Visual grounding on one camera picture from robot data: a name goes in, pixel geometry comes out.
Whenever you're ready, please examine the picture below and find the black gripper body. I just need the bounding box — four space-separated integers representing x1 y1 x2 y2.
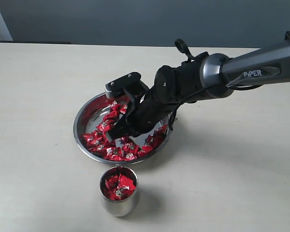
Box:
118 89 180 137

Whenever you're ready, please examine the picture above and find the red candy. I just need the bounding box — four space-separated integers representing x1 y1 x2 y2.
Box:
82 130 104 148
110 101 122 114
143 125 168 149
87 144 108 157
96 120 114 133
122 142 139 161
113 174 136 201
104 175 119 193
104 147 124 161

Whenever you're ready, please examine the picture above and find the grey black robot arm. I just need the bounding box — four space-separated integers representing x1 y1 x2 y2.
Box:
105 31 290 141

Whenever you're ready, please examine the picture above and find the round steel plate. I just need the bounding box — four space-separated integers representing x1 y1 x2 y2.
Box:
73 93 172 166

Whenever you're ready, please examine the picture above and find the steel cup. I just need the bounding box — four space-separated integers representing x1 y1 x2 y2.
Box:
100 166 140 217

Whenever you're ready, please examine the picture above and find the red wrapped candy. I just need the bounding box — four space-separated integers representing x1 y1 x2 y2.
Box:
122 142 139 161
110 101 122 114
143 125 168 149
82 130 104 148
104 147 124 161
87 144 108 157
96 120 114 133

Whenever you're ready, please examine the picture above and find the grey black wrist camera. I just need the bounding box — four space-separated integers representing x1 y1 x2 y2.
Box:
105 72 149 99

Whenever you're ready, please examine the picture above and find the black cable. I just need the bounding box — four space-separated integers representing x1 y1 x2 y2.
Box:
168 38 232 132

